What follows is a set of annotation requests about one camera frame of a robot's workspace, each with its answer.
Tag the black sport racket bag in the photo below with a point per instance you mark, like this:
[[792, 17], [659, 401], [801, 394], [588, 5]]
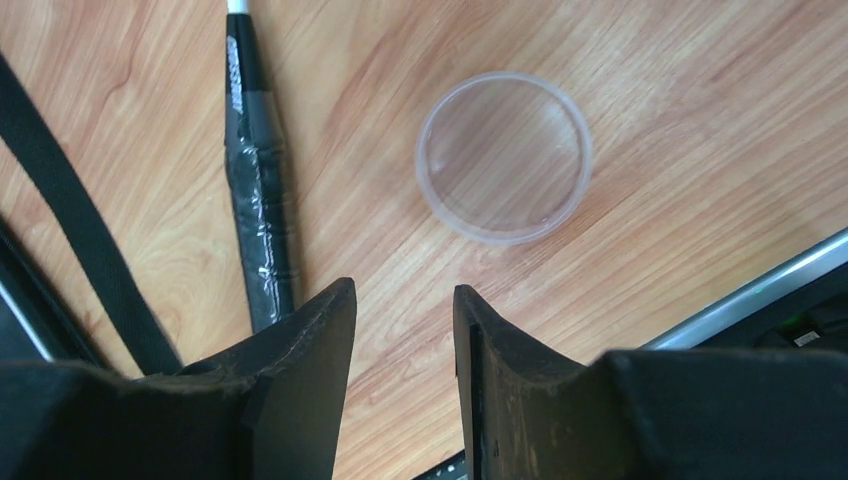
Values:
[[30, 140]]

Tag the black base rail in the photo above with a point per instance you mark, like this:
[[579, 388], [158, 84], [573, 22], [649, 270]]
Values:
[[798, 306]]

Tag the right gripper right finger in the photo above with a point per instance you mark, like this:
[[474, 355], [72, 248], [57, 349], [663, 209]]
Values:
[[529, 412]]

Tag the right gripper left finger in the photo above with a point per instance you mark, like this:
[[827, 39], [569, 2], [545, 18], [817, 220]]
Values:
[[268, 407]]

